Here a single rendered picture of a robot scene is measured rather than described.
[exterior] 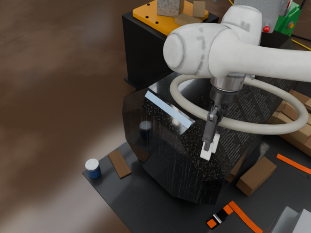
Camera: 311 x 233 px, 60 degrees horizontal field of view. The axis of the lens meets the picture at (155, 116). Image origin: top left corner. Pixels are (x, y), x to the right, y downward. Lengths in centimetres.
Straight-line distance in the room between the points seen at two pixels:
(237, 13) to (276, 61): 21
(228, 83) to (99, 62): 258
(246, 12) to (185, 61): 22
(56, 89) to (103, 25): 132
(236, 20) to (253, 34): 5
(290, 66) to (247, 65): 7
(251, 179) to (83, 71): 204
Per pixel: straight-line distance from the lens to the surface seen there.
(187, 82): 158
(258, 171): 219
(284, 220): 130
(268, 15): 148
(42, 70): 329
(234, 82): 74
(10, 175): 247
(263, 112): 177
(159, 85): 155
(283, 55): 55
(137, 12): 245
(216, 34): 57
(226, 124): 81
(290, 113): 256
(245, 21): 70
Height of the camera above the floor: 191
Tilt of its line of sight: 49 degrees down
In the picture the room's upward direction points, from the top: straight up
